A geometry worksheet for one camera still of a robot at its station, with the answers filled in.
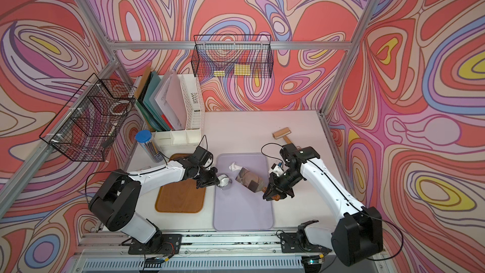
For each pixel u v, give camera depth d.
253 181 1.05
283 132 1.08
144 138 0.83
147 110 0.87
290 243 0.73
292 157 0.57
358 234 0.39
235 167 0.93
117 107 0.87
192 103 1.18
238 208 0.84
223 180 0.88
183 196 0.86
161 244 0.71
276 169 0.73
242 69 0.91
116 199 0.45
